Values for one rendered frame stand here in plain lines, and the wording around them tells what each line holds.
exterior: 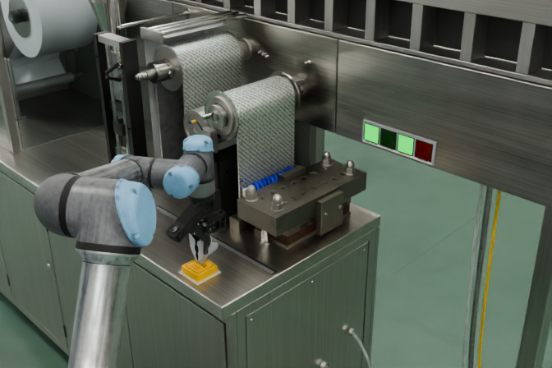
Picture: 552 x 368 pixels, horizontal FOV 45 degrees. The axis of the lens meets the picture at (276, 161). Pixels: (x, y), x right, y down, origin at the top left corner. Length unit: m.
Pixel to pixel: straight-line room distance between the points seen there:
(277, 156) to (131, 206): 0.94
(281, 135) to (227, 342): 0.64
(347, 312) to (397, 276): 1.28
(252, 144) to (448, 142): 0.56
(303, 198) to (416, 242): 1.87
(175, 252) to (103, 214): 0.76
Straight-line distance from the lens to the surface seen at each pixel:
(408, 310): 3.25
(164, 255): 1.95
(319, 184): 2.02
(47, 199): 1.27
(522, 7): 1.68
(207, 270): 1.83
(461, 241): 3.82
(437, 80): 1.83
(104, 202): 1.22
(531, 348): 2.22
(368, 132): 2.00
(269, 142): 2.02
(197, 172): 1.61
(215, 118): 1.93
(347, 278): 2.12
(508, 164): 1.79
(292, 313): 1.97
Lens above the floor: 1.94
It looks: 25 degrees down
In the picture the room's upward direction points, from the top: straight up
